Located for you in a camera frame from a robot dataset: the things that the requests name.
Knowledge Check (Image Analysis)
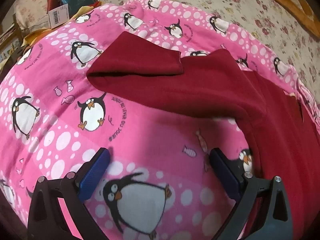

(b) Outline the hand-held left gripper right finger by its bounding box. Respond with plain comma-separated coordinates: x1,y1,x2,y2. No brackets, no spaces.
209,148,293,240

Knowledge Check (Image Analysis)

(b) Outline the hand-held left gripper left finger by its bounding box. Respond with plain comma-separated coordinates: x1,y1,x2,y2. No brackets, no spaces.
27,147,111,240

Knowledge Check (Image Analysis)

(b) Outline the dark red garment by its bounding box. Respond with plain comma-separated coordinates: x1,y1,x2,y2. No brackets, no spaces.
86,31,320,240

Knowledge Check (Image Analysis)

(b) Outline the pink penguin print blanket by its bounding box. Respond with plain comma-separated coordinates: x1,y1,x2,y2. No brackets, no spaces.
0,0,320,240

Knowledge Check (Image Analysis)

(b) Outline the wooden furniture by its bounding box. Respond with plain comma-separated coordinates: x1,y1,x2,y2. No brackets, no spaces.
0,15,25,63

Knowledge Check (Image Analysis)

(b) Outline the white barcode tag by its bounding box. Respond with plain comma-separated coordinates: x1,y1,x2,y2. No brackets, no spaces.
49,4,69,28

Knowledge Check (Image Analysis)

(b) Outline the floral bed sheet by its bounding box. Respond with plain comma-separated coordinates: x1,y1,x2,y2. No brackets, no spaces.
96,0,320,95

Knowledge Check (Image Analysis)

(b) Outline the floral pillow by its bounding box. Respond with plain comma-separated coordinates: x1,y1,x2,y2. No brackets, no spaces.
12,0,50,30

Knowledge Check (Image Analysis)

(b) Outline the orange patterned quilt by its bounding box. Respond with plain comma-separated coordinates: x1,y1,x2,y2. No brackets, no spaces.
240,0,320,38

